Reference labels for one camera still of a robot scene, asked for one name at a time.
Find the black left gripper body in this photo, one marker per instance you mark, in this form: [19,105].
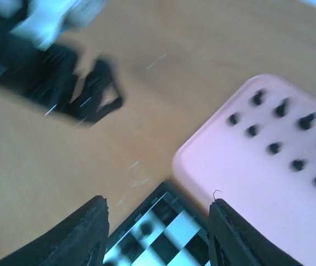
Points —
[43,77]

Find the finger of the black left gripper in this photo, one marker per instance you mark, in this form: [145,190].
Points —
[99,97]

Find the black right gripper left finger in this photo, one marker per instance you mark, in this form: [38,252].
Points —
[79,239]

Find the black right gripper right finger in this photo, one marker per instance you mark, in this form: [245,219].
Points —
[234,241]

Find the black chess rook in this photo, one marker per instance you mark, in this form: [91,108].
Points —
[258,98]
[145,229]

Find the black chess bishop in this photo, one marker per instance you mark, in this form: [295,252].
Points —
[165,212]
[306,122]

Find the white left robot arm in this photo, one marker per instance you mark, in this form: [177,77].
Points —
[42,22]

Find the black and white chessboard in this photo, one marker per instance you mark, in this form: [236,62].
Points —
[179,241]

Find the pink plastic tray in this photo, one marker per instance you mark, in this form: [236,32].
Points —
[219,160]

